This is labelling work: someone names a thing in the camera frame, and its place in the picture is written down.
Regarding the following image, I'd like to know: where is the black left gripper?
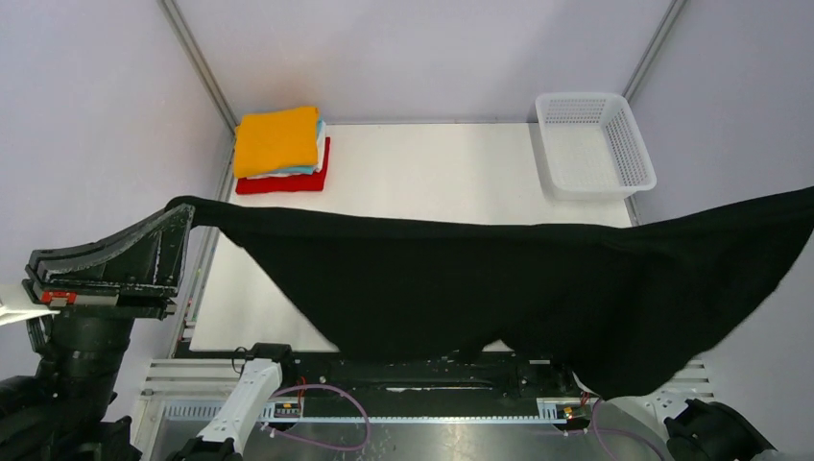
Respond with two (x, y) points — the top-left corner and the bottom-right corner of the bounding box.
(28, 191), (198, 423)

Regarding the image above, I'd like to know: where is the black t-shirt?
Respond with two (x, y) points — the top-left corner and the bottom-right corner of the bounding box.
(171, 188), (813, 399)

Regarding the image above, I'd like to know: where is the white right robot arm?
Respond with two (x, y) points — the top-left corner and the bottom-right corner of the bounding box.
(550, 358), (813, 460)

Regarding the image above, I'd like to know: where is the red folded t-shirt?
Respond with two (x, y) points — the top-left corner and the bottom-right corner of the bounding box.
(235, 137), (331, 195)

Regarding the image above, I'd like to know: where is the orange folded t-shirt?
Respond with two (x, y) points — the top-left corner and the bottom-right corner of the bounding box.
(233, 106), (321, 179)

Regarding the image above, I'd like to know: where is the light blue folded t-shirt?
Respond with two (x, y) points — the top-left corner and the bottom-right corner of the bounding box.
(273, 121), (318, 163)

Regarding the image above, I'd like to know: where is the white folded t-shirt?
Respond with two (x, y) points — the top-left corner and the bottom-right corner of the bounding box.
(249, 118), (326, 180)

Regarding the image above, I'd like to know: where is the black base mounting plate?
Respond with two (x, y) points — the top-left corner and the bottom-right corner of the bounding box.
(263, 352), (591, 425)

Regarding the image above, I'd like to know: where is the white plastic basket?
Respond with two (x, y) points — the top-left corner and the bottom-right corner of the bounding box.
(535, 92), (657, 201)

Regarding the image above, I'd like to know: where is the slotted cable duct rail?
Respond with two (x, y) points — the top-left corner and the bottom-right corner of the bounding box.
(165, 399), (574, 426)

